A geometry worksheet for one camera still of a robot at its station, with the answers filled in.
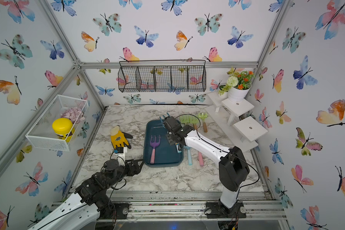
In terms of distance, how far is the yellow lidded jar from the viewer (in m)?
0.65

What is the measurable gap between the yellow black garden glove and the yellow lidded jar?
34 centimetres

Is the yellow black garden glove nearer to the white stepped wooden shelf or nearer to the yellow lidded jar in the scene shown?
the yellow lidded jar

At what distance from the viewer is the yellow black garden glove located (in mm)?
996

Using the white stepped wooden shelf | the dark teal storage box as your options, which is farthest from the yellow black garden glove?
the white stepped wooden shelf
